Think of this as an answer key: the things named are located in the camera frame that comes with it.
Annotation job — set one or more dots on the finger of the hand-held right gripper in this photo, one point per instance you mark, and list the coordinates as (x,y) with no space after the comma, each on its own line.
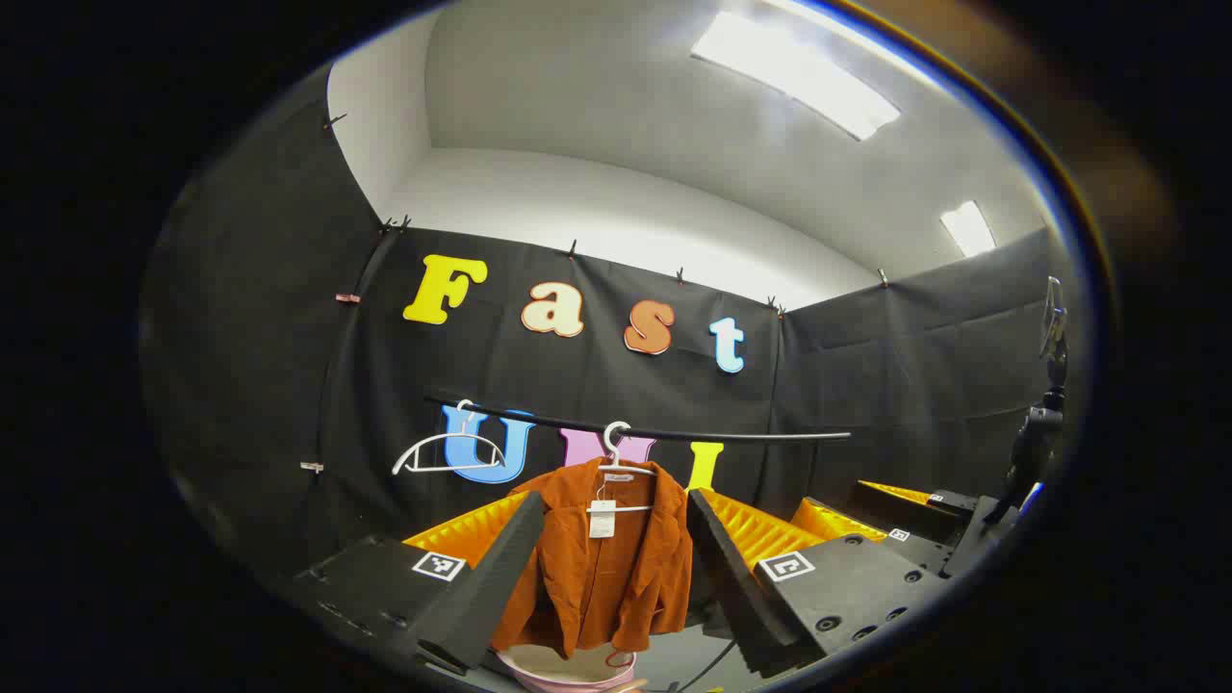
(895,507)
(924,555)

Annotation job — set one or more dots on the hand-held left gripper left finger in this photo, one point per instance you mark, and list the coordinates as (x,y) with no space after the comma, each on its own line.
(500,577)

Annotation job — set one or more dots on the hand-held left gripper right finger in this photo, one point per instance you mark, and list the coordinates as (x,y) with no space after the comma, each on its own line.
(736,577)

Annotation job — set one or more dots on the pink white laundry hamper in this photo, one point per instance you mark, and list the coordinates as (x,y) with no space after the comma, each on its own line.
(568,676)

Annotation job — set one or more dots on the white plastic clothes hanger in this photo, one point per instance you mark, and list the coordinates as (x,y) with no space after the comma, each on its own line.
(626,469)

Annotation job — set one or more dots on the black phone holder stand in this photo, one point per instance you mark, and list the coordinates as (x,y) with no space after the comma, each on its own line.
(1035,433)

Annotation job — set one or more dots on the ceiling light panel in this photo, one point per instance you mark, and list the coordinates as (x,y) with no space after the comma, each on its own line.
(799,77)
(967,229)

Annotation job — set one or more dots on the black backdrop cloth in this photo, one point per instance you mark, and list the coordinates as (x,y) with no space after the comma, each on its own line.
(241,337)

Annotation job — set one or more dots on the black clothes rail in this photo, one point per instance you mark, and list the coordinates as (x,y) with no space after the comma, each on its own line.
(731,436)

